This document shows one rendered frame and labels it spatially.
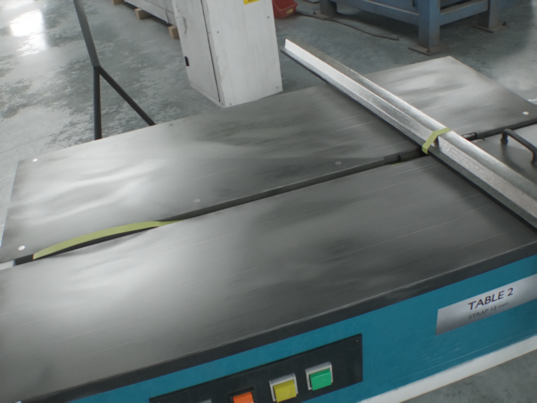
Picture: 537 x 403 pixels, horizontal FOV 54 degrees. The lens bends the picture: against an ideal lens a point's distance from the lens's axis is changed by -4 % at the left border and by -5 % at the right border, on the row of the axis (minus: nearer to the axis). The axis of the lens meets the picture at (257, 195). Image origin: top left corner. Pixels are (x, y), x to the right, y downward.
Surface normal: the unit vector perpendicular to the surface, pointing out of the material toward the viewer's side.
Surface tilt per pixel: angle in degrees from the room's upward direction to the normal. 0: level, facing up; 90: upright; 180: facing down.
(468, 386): 0
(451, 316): 90
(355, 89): 75
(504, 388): 0
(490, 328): 90
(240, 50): 90
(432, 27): 90
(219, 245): 0
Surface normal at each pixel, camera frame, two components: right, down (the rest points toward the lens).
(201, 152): -0.14, -0.82
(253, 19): 0.49, 0.43
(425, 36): -0.86, 0.37
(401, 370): 0.27, 0.51
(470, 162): -0.92, 0.08
